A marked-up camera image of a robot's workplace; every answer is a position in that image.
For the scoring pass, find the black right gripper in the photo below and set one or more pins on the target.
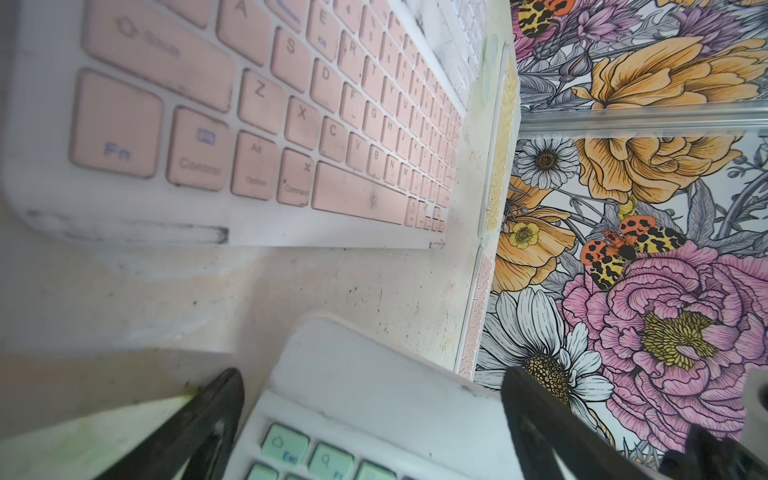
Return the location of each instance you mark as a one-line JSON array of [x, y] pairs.
[[705, 457]]

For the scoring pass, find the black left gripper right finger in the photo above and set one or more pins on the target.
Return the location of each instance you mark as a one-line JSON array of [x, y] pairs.
[[546, 433]]

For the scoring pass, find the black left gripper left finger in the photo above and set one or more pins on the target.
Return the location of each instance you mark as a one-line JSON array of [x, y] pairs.
[[196, 442]]

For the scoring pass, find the green keyboard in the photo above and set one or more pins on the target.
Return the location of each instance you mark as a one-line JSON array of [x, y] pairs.
[[341, 405]]

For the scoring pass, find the pink keyboard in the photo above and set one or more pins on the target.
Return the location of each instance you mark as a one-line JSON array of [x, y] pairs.
[[228, 123]]

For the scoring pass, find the yellow keyboard far right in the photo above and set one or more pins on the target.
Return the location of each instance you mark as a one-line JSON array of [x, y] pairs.
[[504, 133]]

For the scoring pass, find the white keyboard far centre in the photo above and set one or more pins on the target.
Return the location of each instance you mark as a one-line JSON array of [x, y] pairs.
[[455, 31]]

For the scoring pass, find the right aluminium frame post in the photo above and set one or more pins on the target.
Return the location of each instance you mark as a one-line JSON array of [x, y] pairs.
[[707, 119]]

